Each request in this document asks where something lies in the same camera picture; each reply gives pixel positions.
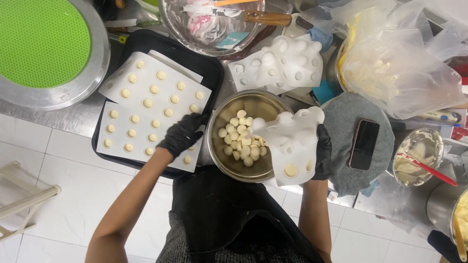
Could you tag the person's right hand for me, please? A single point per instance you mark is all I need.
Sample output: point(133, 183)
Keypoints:
point(324, 157)

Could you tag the person's left hand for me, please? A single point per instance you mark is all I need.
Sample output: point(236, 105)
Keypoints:
point(181, 135)

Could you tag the person's right fingers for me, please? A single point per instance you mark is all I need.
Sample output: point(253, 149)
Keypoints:
point(323, 135)

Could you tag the person's left fingers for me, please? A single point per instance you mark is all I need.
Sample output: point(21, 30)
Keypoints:
point(196, 120)

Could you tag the bent white silicone mould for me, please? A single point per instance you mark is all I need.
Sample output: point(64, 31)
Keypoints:
point(289, 146)

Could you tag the grey towel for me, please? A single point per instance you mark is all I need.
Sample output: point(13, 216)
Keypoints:
point(340, 109)

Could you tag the black smartphone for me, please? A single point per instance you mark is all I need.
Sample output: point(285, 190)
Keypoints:
point(363, 144)

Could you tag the blue plastic scraper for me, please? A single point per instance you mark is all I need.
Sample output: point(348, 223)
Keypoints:
point(322, 93)

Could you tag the heap of white chocolate domes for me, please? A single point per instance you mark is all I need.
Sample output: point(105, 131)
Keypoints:
point(237, 140)

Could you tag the white silicone sheet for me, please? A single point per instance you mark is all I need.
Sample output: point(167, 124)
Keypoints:
point(182, 69)

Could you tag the steel mixing bowl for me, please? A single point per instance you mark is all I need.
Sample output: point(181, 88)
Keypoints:
point(256, 103)

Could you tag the empty white silicone mould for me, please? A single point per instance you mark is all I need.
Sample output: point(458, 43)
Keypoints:
point(296, 62)
point(245, 73)

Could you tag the black plastic tray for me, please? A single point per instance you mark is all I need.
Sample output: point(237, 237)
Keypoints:
point(172, 43)

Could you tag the person's black apron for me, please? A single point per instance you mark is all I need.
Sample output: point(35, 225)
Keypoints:
point(219, 208)

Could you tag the blue cloth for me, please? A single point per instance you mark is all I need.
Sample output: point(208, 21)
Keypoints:
point(321, 38)

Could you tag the large steel bowl with scraps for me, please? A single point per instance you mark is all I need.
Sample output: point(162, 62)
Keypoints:
point(175, 25)

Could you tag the small steel bowl with cream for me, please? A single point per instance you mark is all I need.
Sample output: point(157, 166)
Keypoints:
point(420, 146)

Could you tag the heap of clear plastic bags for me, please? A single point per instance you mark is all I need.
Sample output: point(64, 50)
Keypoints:
point(395, 62)

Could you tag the round metal pan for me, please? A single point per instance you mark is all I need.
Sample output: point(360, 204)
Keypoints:
point(99, 73)

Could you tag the red spatula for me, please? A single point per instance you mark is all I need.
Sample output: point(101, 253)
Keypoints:
point(435, 173)

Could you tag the white tube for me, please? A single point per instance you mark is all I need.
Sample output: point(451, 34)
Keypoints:
point(440, 117)

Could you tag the steel pot with yellow cream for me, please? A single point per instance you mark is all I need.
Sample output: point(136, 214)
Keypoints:
point(438, 208)

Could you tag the red printed packet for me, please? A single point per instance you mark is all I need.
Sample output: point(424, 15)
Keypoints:
point(460, 131)

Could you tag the wooden spoon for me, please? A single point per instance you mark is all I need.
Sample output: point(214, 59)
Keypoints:
point(460, 237)

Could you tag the green silicone mat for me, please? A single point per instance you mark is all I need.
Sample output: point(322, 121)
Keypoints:
point(44, 40)

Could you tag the white stool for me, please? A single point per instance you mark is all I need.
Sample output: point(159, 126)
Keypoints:
point(33, 199)

